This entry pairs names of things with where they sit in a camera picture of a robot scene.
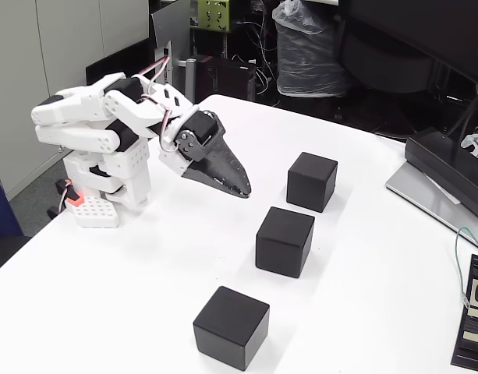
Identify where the black cube block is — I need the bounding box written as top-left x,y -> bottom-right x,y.
192,285 -> 271,372
255,206 -> 316,279
286,151 -> 339,213

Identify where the grey cabinet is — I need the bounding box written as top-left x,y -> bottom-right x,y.
0,0 -> 150,202

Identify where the black flat panel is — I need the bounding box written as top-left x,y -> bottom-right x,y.
85,37 -> 157,86

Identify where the yellow-green metal box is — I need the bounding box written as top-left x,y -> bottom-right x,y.
189,0 -> 232,33

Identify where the silver monitor stand base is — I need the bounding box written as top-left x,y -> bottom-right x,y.
385,159 -> 478,250

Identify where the black equipment case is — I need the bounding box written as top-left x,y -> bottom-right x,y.
194,54 -> 257,103

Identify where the grey metal post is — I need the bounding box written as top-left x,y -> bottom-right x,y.
185,58 -> 198,106

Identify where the blue partition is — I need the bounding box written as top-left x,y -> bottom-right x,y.
0,161 -> 24,238

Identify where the black device with beige labels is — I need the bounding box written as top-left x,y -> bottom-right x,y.
450,253 -> 478,370

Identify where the black box on stand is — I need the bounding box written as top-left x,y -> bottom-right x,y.
404,127 -> 478,221

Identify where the black base cable plug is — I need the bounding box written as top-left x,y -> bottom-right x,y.
46,179 -> 70,219

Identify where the green cable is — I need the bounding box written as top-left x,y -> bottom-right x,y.
455,226 -> 478,309

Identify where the bin wrapped in clear plastic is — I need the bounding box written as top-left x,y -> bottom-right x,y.
271,0 -> 351,98

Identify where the crumpled white plastic wrapper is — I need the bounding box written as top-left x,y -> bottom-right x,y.
460,133 -> 478,160

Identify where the red white servo cable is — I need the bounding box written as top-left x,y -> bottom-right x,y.
132,56 -> 185,153

